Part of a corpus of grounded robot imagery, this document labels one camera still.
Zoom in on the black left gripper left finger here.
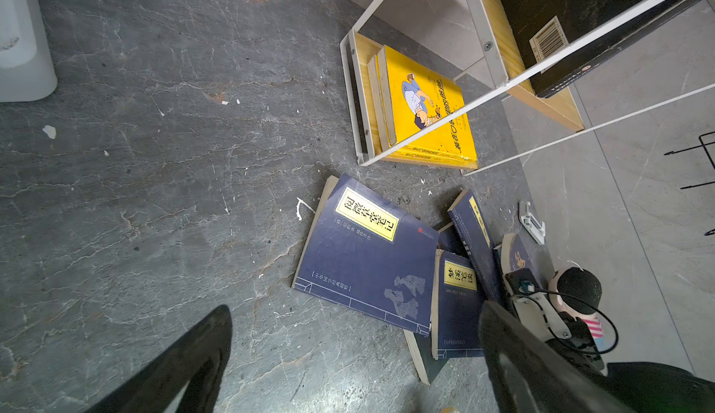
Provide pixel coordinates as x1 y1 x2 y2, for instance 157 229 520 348
89 305 233 412

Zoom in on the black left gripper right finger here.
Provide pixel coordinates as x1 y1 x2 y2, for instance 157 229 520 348
479 301 630 412

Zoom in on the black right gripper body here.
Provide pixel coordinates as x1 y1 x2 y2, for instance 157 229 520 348
546 314 605 374

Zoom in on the yellow cartoon book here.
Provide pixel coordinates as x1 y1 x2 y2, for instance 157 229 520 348
368 45 479 170

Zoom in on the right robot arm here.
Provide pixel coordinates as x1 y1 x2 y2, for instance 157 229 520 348
547 315 714 412

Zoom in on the black-haired doll plush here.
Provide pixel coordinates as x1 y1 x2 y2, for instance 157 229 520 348
547 264 605 351

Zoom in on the dark book at pile bottom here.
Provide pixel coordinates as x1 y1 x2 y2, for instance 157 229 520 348
403 330 448 386

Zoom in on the white metal phone stand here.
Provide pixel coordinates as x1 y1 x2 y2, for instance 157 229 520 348
519 201 546 245

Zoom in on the navy book with yellow label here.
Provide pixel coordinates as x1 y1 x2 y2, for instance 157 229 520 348
292 174 439 337

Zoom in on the white wooden two-tier shelf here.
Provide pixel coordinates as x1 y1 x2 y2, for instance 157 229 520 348
339 0 715 177

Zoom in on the yellow book on lower shelf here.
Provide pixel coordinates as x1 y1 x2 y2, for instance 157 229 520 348
366 54 480 171

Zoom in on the white digital clock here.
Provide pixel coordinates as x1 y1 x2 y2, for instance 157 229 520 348
1 0 58 103

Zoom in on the black upright book on shelf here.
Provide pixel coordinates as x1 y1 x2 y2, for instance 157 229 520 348
501 0 700 98

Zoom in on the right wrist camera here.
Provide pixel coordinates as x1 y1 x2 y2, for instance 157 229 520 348
502 267 573 344

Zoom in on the black wire hook rack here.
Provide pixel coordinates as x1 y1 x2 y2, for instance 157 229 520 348
663 130 715 238

